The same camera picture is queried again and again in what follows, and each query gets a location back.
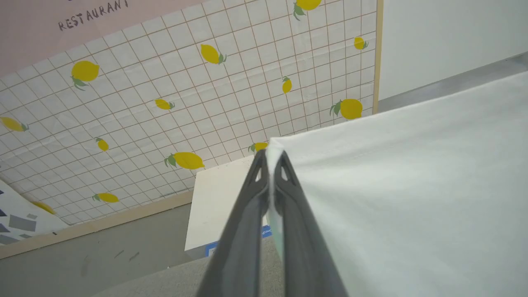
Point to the blue label sticker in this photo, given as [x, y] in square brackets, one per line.
[212, 249]

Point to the blue and white t-shirt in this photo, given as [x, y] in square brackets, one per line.
[412, 198]

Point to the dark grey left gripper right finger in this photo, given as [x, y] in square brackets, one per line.
[303, 239]

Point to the terrazzo print panel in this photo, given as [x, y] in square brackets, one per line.
[20, 218]

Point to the white rectangular box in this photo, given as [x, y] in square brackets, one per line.
[218, 202]

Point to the lemon print tile partition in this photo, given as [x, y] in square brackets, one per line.
[185, 103]

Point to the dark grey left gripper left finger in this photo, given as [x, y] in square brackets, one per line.
[243, 239]

